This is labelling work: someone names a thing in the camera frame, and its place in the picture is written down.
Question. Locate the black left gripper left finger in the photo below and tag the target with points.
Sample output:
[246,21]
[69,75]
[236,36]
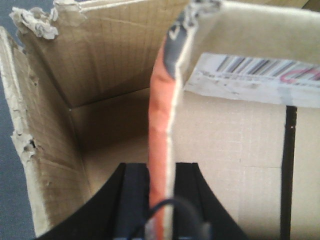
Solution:
[116,212]

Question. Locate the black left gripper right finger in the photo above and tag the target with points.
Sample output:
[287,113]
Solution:
[190,185]

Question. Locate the orange printed cardboard box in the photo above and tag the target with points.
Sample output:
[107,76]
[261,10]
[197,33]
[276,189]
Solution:
[236,89]

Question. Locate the large plain cardboard box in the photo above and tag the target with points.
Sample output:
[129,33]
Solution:
[77,89]

